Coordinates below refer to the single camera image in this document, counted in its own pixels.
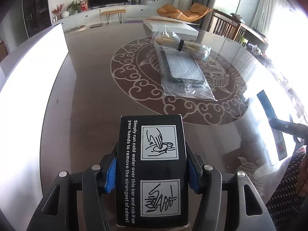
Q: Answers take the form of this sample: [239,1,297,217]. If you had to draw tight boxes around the black rectangular box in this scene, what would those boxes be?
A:
[115,115,188,229]

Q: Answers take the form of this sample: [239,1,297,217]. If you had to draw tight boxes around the patterned sleeve forearm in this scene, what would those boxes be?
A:
[266,149,307,230]

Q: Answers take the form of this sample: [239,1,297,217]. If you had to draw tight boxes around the person's right hand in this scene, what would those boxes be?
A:
[296,157,307,197]

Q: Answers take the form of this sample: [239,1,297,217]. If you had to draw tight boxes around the wooden side desk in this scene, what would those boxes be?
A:
[235,23,268,53]

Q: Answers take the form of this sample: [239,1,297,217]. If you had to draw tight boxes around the clear bag grey pad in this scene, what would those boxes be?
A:
[155,48,216,101]

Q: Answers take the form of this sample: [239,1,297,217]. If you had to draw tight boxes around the dark wooden chair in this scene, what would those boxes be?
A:
[209,9,241,41]

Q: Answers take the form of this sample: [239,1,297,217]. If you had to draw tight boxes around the white flat box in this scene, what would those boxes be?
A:
[144,16,199,41]

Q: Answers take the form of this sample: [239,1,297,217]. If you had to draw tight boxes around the orange lounge chair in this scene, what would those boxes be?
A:
[156,3,211,23]

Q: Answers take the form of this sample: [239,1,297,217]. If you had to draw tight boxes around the bagged wooden sticks bundle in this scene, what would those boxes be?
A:
[151,26,211,60]

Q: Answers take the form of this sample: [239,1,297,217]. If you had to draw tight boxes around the white storage box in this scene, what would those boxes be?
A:
[1,24,68,229]

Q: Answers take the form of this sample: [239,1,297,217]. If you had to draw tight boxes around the wooden stool hairpin legs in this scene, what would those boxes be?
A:
[100,9,126,25]

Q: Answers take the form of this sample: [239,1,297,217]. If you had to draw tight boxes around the white tv cabinet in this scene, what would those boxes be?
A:
[52,4,156,31]

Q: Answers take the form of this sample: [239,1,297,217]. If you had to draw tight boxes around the red flowers white vase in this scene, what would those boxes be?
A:
[51,3,69,21]

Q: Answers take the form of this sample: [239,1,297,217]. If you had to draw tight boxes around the green potted plant left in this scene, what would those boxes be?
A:
[67,0,82,15]

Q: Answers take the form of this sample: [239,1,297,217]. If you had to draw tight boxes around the black glass display cabinet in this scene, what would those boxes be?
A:
[22,0,51,38]

